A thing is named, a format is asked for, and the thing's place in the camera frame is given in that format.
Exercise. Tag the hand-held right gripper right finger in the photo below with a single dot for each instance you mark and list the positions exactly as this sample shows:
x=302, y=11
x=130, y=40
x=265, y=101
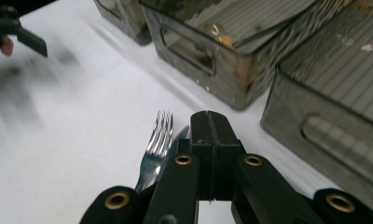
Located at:
x=228, y=146

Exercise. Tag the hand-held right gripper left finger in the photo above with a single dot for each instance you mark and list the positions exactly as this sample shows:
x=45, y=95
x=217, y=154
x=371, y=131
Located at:
x=204, y=140

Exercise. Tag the grey transparent plastic bin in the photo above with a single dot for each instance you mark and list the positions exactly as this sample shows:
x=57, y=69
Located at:
x=330, y=124
x=237, y=84
x=128, y=18

